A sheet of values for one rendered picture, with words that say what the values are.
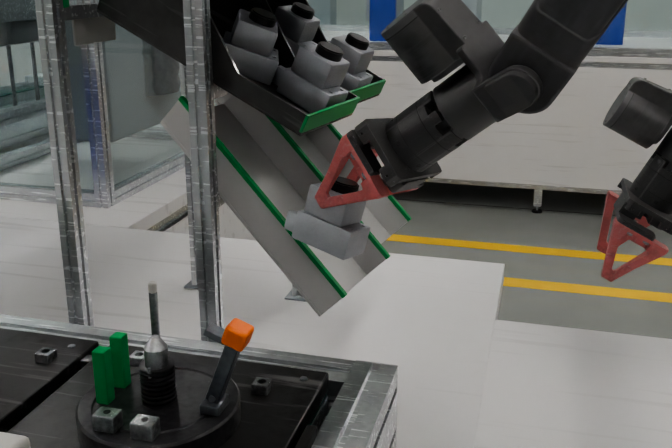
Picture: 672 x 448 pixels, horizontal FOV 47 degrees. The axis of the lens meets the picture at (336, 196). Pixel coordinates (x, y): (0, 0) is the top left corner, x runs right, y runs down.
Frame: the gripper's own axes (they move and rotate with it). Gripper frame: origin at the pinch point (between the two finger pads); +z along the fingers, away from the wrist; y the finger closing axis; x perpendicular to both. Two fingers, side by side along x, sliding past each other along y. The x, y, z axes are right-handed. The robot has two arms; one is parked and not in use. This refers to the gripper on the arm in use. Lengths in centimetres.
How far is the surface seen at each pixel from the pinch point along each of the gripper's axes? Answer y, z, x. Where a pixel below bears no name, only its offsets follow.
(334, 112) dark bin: -6.6, -1.4, -9.0
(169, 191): -68, 74, -37
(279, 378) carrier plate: 6.6, 11.8, 12.9
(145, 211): -54, 71, -32
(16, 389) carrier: 20.5, 28.9, 1.6
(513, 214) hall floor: -364, 104, -7
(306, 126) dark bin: -0.5, -0.8, -7.8
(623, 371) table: -34.0, -5.0, 33.2
